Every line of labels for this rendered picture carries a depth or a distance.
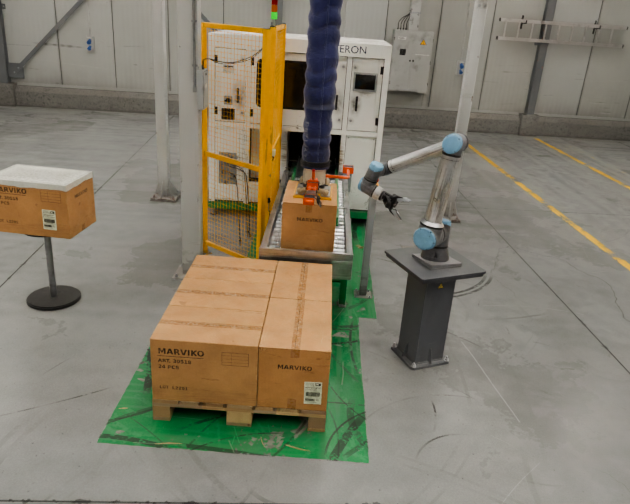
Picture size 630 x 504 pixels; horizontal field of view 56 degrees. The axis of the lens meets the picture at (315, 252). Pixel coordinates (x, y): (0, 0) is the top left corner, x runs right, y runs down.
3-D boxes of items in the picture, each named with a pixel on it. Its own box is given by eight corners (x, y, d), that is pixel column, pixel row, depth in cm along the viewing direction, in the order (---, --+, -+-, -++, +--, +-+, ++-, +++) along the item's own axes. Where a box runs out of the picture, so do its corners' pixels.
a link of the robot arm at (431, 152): (471, 129, 367) (378, 162, 406) (464, 130, 357) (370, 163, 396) (476, 147, 368) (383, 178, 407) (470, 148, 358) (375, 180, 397)
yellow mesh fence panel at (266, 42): (196, 252, 574) (193, 21, 494) (204, 249, 581) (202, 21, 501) (260, 280, 524) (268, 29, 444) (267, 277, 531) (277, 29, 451)
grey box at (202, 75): (202, 105, 482) (202, 67, 470) (209, 106, 482) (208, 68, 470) (197, 109, 463) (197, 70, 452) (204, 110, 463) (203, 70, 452)
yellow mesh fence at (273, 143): (271, 218, 678) (279, 23, 597) (280, 219, 678) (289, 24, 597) (259, 258, 569) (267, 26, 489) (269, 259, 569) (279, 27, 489)
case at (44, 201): (-9, 230, 429) (-17, 177, 413) (23, 213, 466) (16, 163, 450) (70, 239, 423) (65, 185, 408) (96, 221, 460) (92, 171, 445)
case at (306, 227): (286, 225, 500) (288, 180, 485) (333, 229, 500) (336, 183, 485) (280, 252, 445) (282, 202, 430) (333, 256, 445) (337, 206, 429)
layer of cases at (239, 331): (197, 302, 448) (196, 254, 433) (328, 312, 447) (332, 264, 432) (152, 399, 337) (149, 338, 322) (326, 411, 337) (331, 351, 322)
